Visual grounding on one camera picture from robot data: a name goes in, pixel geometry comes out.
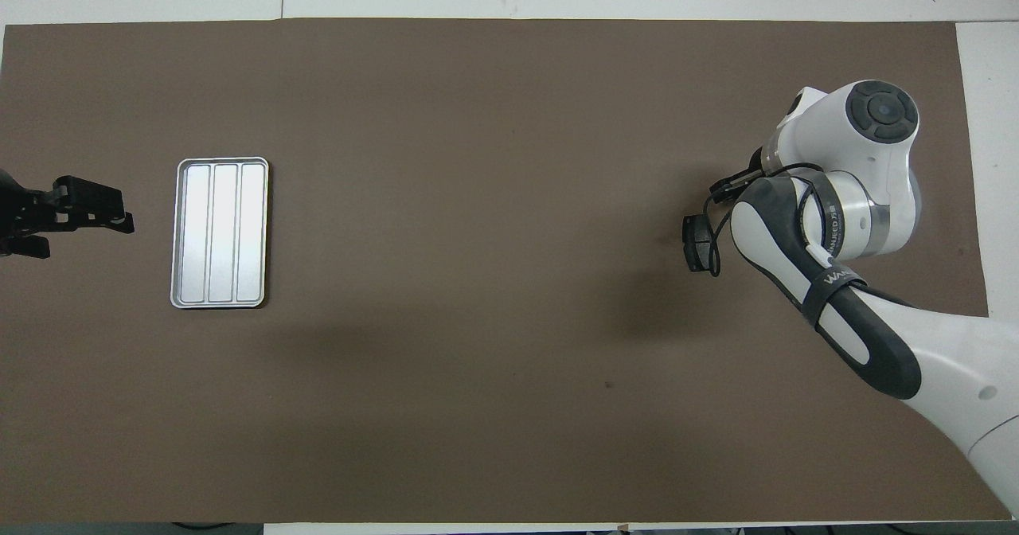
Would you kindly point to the silver metal tray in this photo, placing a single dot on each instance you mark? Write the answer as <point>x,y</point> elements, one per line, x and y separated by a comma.
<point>219,232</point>

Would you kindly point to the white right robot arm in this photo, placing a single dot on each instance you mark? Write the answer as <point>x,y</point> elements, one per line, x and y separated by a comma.
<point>860,169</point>

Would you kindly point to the brown table mat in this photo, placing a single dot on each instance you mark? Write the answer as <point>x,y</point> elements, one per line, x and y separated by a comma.
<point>398,408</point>

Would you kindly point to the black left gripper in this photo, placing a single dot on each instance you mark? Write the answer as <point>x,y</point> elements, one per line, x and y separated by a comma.
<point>20,208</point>

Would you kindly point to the rectangular dark grey brake pad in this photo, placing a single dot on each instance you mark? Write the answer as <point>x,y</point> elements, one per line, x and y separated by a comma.
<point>695,244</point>

